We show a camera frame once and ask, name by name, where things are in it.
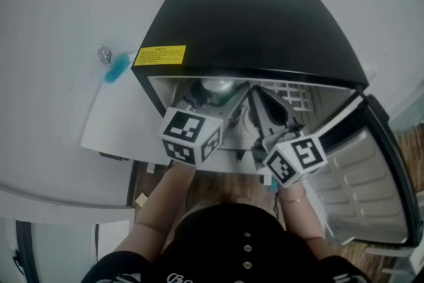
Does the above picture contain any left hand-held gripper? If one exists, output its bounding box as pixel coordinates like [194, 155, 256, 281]
[160, 80, 250, 166]

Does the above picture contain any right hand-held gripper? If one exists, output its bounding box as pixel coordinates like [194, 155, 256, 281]
[248, 86, 329, 188]

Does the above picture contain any silver drink can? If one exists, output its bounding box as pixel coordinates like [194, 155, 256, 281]
[199, 76, 240, 103]

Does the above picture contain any black mini fridge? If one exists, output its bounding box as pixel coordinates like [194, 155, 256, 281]
[131, 0, 420, 248]

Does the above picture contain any person's right forearm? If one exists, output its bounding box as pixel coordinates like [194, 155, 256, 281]
[277, 179, 336, 259]

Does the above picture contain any person's left forearm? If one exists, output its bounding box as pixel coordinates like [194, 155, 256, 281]
[109, 161, 197, 263]

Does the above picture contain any yellow warning sticker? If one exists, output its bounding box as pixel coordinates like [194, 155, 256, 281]
[132, 44, 187, 66]

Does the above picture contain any white flat board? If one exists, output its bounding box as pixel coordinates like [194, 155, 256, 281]
[80, 75, 173, 166]

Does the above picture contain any clear bottle with blue liquid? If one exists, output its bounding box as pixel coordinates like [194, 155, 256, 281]
[97, 44, 134, 85]

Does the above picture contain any person's black top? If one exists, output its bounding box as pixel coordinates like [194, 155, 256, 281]
[81, 203, 372, 283]

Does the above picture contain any thin wrist bracelet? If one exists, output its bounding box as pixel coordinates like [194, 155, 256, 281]
[281, 190, 307, 204]

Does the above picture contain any white wire fridge shelf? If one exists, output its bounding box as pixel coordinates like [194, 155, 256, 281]
[260, 80, 321, 112]

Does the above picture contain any black cable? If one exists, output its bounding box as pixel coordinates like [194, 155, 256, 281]
[93, 223, 100, 264]

